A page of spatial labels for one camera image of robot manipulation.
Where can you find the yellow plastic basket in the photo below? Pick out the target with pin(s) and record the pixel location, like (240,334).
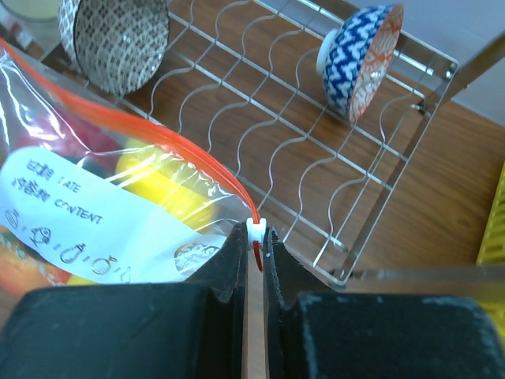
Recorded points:
(492,245)

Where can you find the cream enamel mug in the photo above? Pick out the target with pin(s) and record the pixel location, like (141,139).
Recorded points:
(32,10)

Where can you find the clear orange zip bag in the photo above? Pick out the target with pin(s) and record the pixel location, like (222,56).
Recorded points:
(65,221)

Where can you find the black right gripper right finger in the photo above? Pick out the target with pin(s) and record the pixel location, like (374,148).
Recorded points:
(316,332)

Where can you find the red apple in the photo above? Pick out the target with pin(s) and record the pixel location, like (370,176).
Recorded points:
(71,137)

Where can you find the blue patterned bowl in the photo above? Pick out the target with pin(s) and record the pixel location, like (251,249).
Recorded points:
(353,60)

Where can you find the grey patterned bowl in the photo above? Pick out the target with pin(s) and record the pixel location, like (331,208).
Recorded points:
(117,45)

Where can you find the yellow lemon fruit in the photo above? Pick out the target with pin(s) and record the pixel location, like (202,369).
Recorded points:
(165,179)

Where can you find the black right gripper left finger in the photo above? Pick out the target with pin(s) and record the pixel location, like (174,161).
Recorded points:
(190,329)

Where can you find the metal dish rack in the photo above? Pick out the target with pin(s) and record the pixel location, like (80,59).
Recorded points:
(396,202)

